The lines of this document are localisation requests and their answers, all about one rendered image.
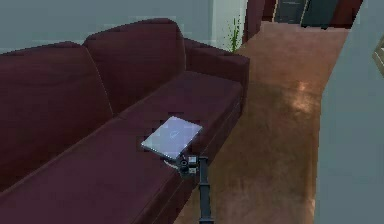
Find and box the green house plant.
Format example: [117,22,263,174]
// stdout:
[227,15,242,53]

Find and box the silver grey laptop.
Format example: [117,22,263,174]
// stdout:
[140,115,204,161]

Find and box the dark red sofa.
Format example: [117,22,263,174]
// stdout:
[0,17,251,224]

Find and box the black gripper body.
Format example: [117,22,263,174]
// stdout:
[178,155,190,176]

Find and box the framed wall picture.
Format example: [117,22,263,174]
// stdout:
[371,34,384,78]

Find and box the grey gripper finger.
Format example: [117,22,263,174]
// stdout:
[163,159,181,170]

